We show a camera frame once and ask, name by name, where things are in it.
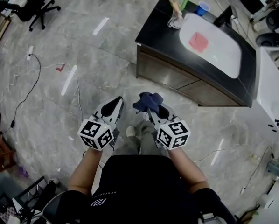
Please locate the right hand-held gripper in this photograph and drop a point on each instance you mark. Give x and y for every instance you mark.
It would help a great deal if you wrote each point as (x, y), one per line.
(174, 134)

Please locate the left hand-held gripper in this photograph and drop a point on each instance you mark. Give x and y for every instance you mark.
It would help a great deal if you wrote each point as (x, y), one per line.
(95, 134)

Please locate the blue cloth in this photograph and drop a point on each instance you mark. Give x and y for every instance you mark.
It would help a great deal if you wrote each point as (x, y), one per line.
(148, 101)

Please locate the person's right forearm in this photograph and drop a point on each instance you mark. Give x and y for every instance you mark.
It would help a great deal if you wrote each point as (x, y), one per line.
(188, 169)

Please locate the person's left forearm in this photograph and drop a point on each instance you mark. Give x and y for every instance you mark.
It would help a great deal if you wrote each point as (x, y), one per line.
(85, 171)

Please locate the black-topped wooden sink cabinet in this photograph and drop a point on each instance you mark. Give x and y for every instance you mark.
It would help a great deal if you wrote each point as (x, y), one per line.
(160, 38)

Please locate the red cloth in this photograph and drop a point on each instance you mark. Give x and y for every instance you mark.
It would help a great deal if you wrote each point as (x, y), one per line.
(198, 42)

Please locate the person's grey trousers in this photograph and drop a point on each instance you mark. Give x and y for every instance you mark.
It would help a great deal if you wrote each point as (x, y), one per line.
(151, 136)

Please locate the person's white right shoe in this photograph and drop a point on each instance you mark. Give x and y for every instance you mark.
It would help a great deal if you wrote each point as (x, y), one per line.
(130, 131)

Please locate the red tape mark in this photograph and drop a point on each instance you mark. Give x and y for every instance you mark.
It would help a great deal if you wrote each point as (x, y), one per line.
(60, 69)

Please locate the person's black shirt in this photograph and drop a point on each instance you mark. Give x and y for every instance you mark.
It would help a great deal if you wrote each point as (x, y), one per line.
(139, 195)

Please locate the white sink basin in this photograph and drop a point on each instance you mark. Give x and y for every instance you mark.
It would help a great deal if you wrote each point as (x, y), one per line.
(221, 55)

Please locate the white power strip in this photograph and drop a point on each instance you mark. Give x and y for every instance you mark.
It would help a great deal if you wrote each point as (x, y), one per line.
(29, 53)

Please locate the purple item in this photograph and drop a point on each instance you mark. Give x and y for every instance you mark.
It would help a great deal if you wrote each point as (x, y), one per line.
(24, 172)

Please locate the white counter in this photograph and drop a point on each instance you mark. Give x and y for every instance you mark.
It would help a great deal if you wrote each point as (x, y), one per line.
(270, 90)

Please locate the blue cup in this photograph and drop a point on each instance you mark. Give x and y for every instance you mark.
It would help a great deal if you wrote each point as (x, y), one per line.
(203, 8)

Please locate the black faucet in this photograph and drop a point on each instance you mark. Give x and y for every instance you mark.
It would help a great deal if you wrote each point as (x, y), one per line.
(223, 17)

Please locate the brown wooden furniture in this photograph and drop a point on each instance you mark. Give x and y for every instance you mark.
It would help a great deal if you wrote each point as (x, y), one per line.
(2, 157)

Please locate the black and white chair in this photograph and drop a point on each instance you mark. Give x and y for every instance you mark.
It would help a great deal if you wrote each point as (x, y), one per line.
(269, 41)

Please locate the black office chair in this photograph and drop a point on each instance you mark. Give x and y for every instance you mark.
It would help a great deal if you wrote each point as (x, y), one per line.
(34, 6)
(277, 17)

